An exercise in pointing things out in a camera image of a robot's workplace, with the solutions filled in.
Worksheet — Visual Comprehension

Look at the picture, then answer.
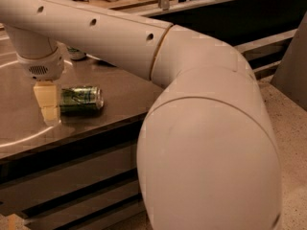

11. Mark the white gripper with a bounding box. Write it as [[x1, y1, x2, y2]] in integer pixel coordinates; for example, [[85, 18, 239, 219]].
[[17, 48, 64, 126]]

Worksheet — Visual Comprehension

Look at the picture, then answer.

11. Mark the green soda can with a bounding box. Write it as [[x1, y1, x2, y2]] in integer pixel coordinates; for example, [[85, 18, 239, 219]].
[[60, 86, 104, 113]]

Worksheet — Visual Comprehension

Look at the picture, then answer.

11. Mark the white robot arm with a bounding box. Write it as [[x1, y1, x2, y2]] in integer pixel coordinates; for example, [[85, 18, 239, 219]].
[[0, 0, 282, 230]]

